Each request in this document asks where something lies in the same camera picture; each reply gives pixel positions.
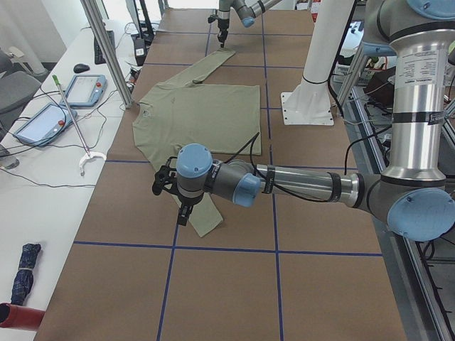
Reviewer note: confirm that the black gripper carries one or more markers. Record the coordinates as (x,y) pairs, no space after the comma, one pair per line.
(187,199)
(222,25)

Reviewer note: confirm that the green long-sleeve shirt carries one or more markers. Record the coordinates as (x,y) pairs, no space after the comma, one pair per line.
(204,126)

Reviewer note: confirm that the black power adapter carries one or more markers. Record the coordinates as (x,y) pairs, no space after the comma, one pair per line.
(140,51)

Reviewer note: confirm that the black computer mouse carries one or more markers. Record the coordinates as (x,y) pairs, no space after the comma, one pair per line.
(81,67)

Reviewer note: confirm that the far blue teach pendant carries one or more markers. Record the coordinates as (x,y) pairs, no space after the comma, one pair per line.
(84,91)

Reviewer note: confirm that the blue teach pendant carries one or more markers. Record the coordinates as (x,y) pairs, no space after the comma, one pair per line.
(84,91)
(45,126)

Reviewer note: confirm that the near blue teach pendant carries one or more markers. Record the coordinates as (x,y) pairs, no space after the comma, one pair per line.
(45,126)

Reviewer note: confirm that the folded dark blue umbrella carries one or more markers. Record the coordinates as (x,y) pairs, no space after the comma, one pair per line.
(23,281)

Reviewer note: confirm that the red cylinder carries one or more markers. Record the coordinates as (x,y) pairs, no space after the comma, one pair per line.
(20,317)

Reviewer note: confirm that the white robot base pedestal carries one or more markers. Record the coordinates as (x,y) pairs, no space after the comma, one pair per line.
(309,103)

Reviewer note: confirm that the aluminium frame post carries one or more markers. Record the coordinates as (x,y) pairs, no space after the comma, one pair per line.
(94,18)

